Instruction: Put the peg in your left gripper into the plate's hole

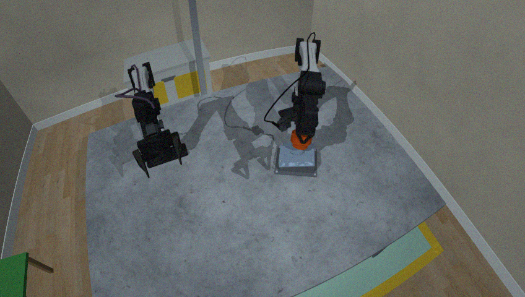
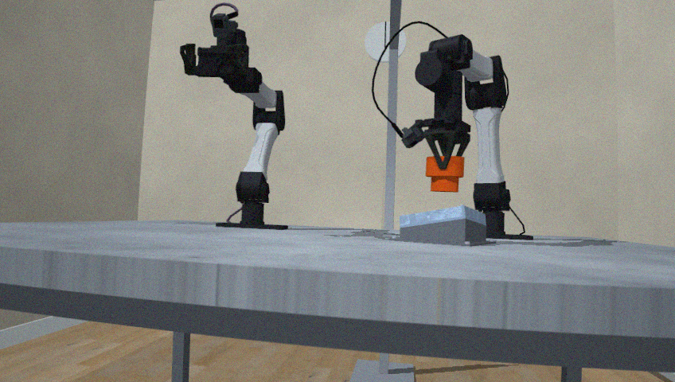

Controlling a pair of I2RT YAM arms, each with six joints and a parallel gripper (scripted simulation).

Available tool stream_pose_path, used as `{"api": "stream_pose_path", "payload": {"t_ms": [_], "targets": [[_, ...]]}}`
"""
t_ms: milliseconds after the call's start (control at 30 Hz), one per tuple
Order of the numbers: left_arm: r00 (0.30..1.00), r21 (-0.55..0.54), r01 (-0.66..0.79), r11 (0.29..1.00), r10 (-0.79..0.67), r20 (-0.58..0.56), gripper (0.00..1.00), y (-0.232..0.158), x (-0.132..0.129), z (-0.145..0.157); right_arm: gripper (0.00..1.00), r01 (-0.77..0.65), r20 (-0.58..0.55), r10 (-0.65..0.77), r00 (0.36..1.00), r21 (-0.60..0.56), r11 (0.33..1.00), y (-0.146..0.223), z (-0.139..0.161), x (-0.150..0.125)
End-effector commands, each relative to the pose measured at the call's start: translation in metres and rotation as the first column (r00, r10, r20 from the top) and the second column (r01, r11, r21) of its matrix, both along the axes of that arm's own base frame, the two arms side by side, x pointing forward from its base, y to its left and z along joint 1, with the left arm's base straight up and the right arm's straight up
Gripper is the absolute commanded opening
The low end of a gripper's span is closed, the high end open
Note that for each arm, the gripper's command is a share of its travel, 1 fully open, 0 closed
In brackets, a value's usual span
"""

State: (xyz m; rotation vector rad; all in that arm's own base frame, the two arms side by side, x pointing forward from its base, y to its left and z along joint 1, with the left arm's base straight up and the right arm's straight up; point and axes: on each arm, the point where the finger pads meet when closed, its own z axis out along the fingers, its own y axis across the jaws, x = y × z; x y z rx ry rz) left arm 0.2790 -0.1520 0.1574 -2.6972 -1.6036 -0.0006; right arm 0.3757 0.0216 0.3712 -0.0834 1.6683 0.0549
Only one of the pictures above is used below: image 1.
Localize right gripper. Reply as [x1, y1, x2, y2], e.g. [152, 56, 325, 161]
[132, 122, 183, 178]

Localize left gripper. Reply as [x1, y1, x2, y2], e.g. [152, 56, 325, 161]
[279, 109, 316, 144]

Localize grey vertical pole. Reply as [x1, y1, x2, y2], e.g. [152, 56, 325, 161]
[188, 0, 207, 95]

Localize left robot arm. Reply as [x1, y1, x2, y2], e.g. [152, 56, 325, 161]
[279, 38, 326, 129]

